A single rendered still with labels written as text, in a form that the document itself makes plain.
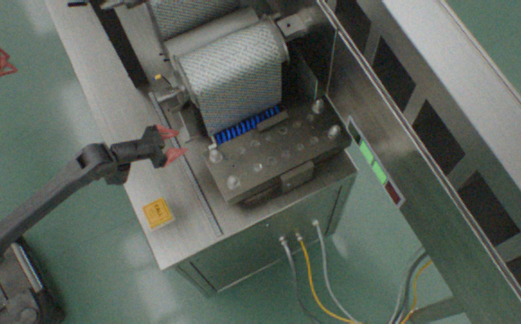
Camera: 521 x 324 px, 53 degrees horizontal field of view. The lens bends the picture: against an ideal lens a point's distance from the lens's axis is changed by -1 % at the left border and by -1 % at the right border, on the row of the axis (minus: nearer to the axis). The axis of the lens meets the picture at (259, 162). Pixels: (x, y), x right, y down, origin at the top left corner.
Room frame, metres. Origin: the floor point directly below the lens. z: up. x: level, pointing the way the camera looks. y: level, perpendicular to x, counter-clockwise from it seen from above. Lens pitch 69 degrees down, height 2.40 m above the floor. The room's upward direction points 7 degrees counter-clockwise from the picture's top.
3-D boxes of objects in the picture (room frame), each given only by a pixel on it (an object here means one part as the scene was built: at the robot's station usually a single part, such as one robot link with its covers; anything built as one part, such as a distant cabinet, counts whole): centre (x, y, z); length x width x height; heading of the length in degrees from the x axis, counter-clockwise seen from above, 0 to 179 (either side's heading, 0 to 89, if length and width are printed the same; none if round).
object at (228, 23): (0.85, 0.08, 1.18); 0.26 x 0.12 x 0.12; 110
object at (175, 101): (0.71, 0.21, 1.05); 0.06 x 0.05 x 0.31; 110
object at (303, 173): (0.50, -0.10, 0.97); 0.10 x 0.03 x 0.11; 110
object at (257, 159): (0.58, -0.06, 1.00); 0.40 x 0.16 x 0.06; 110
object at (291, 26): (0.80, -0.12, 1.28); 0.06 x 0.05 x 0.02; 110
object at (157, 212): (0.46, 0.32, 0.91); 0.07 x 0.07 x 0.02; 20
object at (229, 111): (0.68, 0.03, 1.11); 0.23 x 0.01 x 0.18; 110
